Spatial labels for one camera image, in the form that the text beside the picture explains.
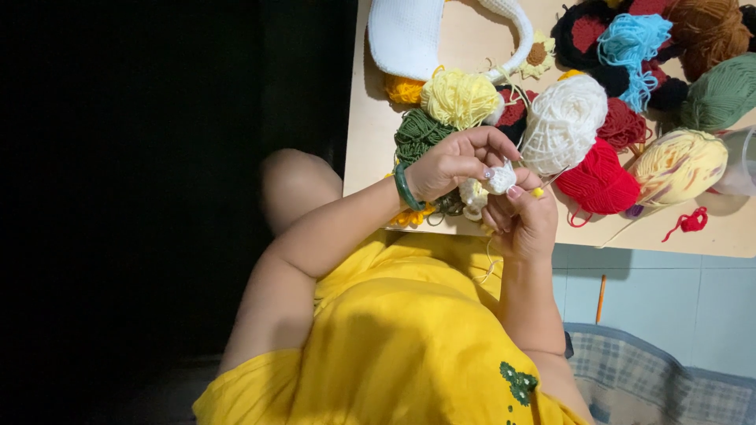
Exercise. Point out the plaid cloth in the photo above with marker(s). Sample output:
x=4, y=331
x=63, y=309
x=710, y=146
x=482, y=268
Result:
x=661, y=383

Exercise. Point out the white crochet bag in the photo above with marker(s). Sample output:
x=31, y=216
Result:
x=404, y=35

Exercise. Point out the person's right hand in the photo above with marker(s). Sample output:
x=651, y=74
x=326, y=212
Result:
x=528, y=227

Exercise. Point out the crochet sunflower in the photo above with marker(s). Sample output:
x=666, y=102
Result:
x=537, y=55

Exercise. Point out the small green yarn tangle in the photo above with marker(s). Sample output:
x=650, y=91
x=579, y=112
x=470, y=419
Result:
x=450, y=203

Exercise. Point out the yellow dress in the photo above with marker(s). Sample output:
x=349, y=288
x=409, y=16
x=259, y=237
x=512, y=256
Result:
x=401, y=342

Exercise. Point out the pale yellow yarn ball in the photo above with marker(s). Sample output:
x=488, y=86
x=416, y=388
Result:
x=458, y=97

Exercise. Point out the sage green yarn ball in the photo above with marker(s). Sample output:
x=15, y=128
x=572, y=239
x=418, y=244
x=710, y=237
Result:
x=723, y=94

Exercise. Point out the small white crochet piece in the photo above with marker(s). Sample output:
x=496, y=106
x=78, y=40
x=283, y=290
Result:
x=502, y=178

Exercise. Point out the orange-yellow yarn bundle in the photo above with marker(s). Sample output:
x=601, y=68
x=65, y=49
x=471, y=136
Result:
x=403, y=89

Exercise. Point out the dark red yarn bundle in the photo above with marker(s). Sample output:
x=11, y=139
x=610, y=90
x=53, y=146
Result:
x=623, y=125

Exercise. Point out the white yellow crochet flower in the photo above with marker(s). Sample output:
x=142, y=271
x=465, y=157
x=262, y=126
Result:
x=472, y=200

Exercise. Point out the red yarn ball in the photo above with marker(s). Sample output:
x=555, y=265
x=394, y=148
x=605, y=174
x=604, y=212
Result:
x=596, y=180

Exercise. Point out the person's bare knee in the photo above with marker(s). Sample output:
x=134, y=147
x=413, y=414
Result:
x=295, y=183

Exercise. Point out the variegated yellow yarn ball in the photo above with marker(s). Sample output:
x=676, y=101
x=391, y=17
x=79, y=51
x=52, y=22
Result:
x=679, y=165

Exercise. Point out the white yarn ball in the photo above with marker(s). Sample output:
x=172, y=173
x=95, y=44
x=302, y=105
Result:
x=564, y=121

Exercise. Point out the green bangle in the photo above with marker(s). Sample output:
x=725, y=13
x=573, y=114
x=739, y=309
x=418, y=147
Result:
x=405, y=189

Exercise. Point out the orange pencil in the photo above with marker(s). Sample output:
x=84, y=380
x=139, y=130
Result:
x=600, y=298

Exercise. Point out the small red black crochet piece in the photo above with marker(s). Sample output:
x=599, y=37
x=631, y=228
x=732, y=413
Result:
x=512, y=112

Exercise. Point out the large black red crochet piece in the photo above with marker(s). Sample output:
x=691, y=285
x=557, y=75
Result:
x=579, y=35

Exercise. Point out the light blue yarn bundle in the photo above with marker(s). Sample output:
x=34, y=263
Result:
x=632, y=41

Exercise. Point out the clear plastic container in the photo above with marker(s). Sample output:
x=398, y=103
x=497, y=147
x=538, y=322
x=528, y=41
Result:
x=738, y=165

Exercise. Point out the small purple yarn bit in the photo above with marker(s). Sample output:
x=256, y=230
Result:
x=634, y=211

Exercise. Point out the brown yarn ball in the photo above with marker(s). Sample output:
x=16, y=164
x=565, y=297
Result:
x=709, y=32

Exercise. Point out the person's left hand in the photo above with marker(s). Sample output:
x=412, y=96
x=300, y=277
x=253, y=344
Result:
x=449, y=165

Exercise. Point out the dark green yarn bundle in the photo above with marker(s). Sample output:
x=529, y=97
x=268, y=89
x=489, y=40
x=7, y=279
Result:
x=416, y=136

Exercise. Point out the red yarn scrap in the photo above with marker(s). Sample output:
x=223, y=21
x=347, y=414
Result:
x=692, y=222

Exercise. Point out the orange-yellow crochet piece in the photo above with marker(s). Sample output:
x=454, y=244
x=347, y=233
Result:
x=410, y=216

